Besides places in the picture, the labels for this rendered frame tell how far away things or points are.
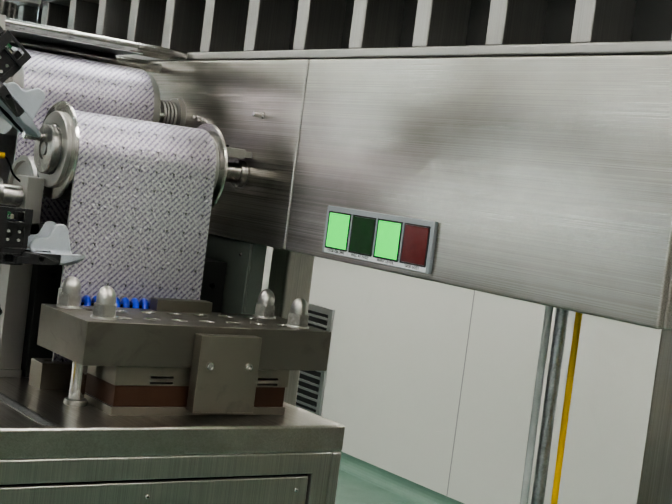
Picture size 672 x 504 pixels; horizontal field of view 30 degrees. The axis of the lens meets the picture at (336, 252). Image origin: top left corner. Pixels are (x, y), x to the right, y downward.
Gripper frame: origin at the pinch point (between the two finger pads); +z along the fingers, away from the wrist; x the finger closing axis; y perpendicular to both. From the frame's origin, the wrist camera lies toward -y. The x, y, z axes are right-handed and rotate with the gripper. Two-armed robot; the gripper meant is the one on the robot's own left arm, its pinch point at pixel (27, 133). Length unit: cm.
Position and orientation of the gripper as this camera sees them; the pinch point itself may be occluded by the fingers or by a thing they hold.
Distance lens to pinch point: 193.4
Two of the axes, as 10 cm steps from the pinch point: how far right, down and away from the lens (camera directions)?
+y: 6.1, -7.2, 3.3
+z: 5.4, 6.9, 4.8
